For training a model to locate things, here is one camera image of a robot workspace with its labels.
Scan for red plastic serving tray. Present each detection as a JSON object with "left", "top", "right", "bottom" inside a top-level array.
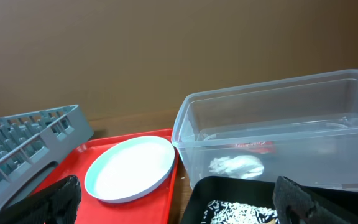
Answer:
[{"left": 34, "top": 129, "right": 178, "bottom": 224}]

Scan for brown food scraps with rice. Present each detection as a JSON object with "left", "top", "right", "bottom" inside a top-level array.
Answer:
[{"left": 201, "top": 200, "right": 279, "bottom": 224}]

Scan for black rectangular waste tray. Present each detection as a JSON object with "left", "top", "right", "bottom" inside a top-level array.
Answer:
[{"left": 181, "top": 177, "right": 358, "bottom": 224}]

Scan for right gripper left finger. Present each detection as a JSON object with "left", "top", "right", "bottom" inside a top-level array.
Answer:
[{"left": 0, "top": 175, "right": 81, "bottom": 224}]

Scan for large light blue plate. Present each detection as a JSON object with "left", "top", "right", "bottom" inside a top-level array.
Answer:
[{"left": 85, "top": 136, "right": 176, "bottom": 203}]

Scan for clear plastic waste bin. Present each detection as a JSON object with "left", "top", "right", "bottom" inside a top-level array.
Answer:
[{"left": 172, "top": 69, "right": 358, "bottom": 192}]

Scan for grey plastic dishwasher rack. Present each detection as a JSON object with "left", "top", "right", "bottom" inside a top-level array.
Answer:
[{"left": 0, "top": 105, "right": 94, "bottom": 210}]

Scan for red snack wrapper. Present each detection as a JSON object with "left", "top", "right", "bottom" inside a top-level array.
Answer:
[{"left": 230, "top": 141, "right": 275, "bottom": 154}]

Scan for white napkin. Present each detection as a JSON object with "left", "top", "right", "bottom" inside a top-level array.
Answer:
[{"left": 208, "top": 155, "right": 264, "bottom": 179}]

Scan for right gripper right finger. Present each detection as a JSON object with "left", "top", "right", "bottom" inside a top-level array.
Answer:
[{"left": 273, "top": 176, "right": 358, "bottom": 224}]

